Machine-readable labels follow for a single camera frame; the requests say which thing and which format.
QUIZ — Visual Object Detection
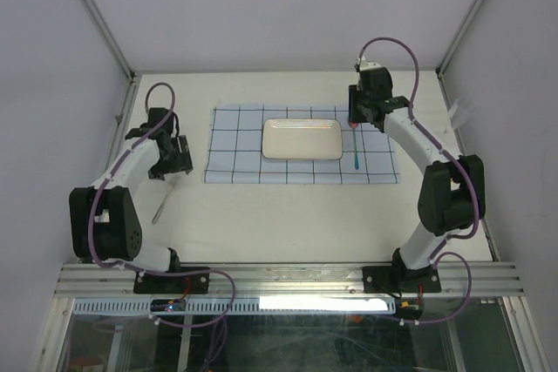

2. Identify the aluminium frame post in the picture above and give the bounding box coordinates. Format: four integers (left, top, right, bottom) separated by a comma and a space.
436, 0, 487, 78
79, 0, 134, 82

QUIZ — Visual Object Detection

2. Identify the white rectangular plate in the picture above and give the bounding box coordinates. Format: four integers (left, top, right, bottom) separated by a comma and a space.
262, 118, 343, 160

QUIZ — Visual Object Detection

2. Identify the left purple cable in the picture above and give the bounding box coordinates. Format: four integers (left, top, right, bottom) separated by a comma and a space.
89, 82, 239, 372

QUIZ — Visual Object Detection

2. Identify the silver fork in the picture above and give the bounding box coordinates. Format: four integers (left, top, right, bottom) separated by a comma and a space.
152, 176, 180, 225

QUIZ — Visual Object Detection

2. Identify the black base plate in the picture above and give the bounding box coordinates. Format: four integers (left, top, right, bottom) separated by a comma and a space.
362, 265, 441, 295
133, 267, 210, 296

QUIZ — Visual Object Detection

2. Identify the spoon with blue handle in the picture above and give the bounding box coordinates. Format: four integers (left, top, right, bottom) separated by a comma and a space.
348, 121, 359, 170

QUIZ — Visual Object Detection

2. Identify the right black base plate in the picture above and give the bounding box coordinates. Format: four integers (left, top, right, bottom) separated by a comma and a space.
362, 265, 441, 295

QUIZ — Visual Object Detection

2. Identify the right aluminium frame post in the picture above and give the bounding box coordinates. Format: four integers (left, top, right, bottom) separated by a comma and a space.
436, 0, 487, 78

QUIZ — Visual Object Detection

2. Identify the left aluminium frame post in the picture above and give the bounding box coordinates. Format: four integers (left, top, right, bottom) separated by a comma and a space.
79, 0, 134, 82

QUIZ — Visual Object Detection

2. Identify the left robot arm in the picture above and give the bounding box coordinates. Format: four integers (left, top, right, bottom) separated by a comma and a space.
69, 107, 193, 293

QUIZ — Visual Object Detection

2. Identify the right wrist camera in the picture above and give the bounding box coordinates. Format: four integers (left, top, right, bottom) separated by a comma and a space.
355, 57, 382, 73

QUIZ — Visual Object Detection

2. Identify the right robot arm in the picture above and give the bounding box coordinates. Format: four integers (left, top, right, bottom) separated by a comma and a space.
349, 63, 486, 291

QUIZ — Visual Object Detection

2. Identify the blue checkered cloth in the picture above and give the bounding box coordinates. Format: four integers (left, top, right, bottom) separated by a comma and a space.
203, 104, 401, 185

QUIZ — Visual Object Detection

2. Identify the white slotted cable duct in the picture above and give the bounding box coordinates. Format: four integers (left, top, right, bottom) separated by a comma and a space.
74, 295, 396, 316

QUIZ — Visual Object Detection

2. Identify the purple cable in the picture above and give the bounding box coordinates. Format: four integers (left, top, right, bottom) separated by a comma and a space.
359, 37, 480, 326
89, 82, 239, 372

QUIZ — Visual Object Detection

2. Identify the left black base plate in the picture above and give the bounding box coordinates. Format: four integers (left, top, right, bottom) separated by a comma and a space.
133, 267, 210, 296

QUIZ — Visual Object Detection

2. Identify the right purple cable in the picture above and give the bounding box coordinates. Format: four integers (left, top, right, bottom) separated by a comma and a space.
359, 37, 480, 326

